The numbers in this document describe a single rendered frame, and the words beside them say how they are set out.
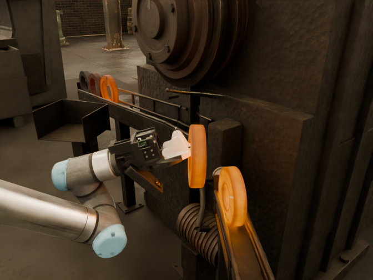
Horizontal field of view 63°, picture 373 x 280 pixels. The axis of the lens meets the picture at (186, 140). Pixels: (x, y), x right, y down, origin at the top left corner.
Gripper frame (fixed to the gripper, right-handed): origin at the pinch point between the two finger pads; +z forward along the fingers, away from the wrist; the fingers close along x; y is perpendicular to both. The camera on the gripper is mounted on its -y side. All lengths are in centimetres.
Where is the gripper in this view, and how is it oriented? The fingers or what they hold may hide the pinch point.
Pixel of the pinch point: (196, 149)
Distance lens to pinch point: 74.0
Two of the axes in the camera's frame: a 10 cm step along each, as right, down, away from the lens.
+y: -2.7, -8.8, -4.0
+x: -0.3, -4.1, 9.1
